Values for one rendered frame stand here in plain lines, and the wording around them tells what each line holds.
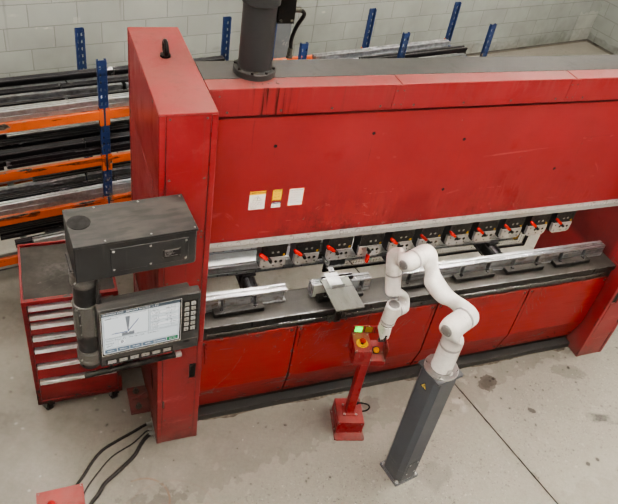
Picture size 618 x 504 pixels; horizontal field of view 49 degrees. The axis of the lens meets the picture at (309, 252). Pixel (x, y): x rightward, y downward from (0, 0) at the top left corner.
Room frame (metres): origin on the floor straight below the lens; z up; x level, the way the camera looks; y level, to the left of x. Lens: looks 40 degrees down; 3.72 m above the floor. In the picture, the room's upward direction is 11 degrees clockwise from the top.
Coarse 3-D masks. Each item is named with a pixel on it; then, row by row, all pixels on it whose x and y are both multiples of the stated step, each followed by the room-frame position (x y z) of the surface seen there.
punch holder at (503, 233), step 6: (504, 222) 3.57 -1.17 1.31; (510, 222) 3.58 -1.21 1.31; (516, 222) 3.60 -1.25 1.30; (522, 222) 3.62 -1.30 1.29; (498, 228) 3.60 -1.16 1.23; (504, 228) 3.56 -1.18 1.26; (510, 228) 3.59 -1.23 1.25; (516, 228) 3.60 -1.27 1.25; (498, 234) 3.57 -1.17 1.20; (504, 234) 3.57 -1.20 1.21; (510, 234) 3.59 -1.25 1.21; (516, 234) 3.61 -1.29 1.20
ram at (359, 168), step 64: (256, 128) 2.79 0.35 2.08; (320, 128) 2.94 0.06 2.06; (384, 128) 3.10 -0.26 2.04; (448, 128) 3.27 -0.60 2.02; (512, 128) 3.46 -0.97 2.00; (576, 128) 3.66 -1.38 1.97; (320, 192) 2.97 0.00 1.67; (384, 192) 3.14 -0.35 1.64; (448, 192) 3.33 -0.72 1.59; (512, 192) 3.54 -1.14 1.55; (576, 192) 3.77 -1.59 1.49
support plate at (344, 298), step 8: (344, 280) 3.08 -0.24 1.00; (328, 288) 2.99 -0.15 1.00; (336, 288) 3.00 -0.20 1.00; (344, 288) 3.01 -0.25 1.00; (352, 288) 3.03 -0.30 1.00; (328, 296) 2.92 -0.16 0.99; (336, 296) 2.93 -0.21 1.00; (344, 296) 2.94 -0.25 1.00; (352, 296) 2.96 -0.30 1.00; (336, 304) 2.86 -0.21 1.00; (344, 304) 2.88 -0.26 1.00; (352, 304) 2.89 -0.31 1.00; (360, 304) 2.90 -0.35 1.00
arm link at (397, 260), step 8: (392, 248) 2.86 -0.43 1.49; (400, 248) 2.82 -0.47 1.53; (392, 256) 2.80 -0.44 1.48; (400, 256) 2.71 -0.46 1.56; (408, 256) 2.69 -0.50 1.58; (416, 256) 2.71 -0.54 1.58; (392, 264) 2.80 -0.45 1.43; (400, 264) 2.68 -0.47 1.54; (408, 264) 2.66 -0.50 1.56; (416, 264) 2.68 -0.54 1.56; (392, 272) 2.79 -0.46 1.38; (400, 272) 2.81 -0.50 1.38
